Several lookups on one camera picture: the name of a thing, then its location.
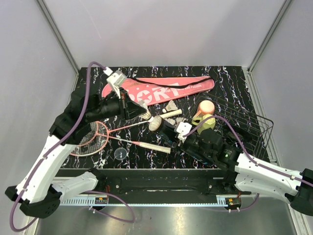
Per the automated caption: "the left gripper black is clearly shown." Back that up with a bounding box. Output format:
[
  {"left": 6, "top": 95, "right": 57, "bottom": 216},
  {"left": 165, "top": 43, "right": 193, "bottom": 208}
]
[{"left": 88, "top": 87, "right": 148, "bottom": 122}]

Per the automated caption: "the white shuttlecock large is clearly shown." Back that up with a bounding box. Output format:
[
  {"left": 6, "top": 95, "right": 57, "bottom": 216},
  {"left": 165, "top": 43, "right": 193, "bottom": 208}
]
[{"left": 139, "top": 100, "right": 154, "bottom": 123}]

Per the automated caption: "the black shuttlecock tube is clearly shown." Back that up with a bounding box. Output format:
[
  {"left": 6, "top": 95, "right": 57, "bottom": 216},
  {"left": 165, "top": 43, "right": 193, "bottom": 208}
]
[{"left": 149, "top": 116, "right": 176, "bottom": 138}]

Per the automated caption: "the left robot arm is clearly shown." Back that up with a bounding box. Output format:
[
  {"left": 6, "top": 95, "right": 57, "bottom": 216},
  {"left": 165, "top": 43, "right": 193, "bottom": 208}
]
[{"left": 5, "top": 88, "right": 147, "bottom": 218}]

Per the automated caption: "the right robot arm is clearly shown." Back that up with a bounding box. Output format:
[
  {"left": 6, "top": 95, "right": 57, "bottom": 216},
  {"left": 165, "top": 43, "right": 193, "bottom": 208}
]
[{"left": 149, "top": 119, "right": 313, "bottom": 216}]

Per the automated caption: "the yellow-green mug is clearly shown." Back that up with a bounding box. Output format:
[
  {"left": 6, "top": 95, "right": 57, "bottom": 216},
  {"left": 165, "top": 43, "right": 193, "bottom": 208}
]
[{"left": 192, "top": 114, "right": 216, "bottom": 134}]

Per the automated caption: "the pink racket bag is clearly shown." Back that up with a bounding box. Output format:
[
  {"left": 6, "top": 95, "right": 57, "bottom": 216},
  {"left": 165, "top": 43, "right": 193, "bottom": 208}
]
[{"left": 101, "top": 75, "right": 215, "bottom": 106}]

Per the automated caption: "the black object in rack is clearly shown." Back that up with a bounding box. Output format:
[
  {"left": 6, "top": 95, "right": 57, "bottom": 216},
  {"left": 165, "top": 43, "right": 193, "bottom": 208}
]
[{"left": 226, "top": 130, "right": 252, "bottom": 142}]

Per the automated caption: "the pink mug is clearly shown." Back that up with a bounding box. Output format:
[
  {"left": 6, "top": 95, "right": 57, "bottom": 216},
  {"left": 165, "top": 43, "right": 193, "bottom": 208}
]
[{"left": 194, "top": 100, "right": 215, "bottom": 118}]

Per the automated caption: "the pink racket white grip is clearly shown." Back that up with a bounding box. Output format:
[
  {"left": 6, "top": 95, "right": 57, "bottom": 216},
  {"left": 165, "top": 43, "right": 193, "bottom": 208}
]
[{"left": 71, "top": 109, "right": 183, "bottom": 157}]

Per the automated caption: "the clear tube lid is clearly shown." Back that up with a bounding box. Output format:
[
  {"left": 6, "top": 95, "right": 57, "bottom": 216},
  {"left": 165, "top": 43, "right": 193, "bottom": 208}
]
[{"left": 114, "top": 147, "right": 128, "bottom": 161}]

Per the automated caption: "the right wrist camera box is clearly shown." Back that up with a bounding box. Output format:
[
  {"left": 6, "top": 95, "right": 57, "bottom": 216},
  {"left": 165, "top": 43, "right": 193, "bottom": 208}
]
[{"left": 175, "top": 121, "right": 192, "bottom": 138}]

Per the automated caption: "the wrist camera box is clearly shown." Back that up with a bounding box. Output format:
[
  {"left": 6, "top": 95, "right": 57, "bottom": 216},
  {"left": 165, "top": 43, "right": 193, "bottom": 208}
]
[
  {"left": 175, "top": 121, "right": 192, "bottom": 138},
  {"left": 107, "top": 70, "right": 127, "bottom": 92}
]

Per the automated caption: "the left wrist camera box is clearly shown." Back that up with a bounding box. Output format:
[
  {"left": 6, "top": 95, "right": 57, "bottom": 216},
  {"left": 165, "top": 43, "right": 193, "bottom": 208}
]
[{"left": 107, "top": 70, "right": 127, "bottom": 92}]

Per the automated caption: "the white shuttlecock by handle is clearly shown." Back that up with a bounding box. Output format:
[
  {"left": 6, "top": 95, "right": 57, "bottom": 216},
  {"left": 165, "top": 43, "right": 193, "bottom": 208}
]
[{"left": 162, "top": 100, "right": 178, "bottom": 113}]

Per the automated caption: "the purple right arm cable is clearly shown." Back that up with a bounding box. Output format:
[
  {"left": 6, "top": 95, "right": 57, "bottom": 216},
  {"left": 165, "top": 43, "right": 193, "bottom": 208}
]
[{"left": 183, "top": 115, "right": 313, "bottom": 212}]

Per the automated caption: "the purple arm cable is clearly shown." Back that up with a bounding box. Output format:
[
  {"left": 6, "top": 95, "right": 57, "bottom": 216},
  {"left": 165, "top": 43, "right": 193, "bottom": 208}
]
[
  {"left": 183, "top": 115, "right": 313, "bottom": 212},
  {"left": 9, "top": 61, "right": 135, "bottom": 233}
]

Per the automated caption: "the black wire rack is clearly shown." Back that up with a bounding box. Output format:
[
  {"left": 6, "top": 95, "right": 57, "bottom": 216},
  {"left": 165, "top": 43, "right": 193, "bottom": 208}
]
[{"left": 184, "top": 93, "right": 273, "bottom": 162}]

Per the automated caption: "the black base frame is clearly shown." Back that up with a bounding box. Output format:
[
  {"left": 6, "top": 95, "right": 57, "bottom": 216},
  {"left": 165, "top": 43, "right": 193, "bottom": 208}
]
[{"left": 53, "top": 167, "right": 245, "bottom": 196}]

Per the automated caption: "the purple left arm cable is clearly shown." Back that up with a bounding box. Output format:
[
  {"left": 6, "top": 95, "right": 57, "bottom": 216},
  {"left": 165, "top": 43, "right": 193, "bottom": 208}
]
[{"left": 9, "top": 61, "right": 135, "bottom": 233}]

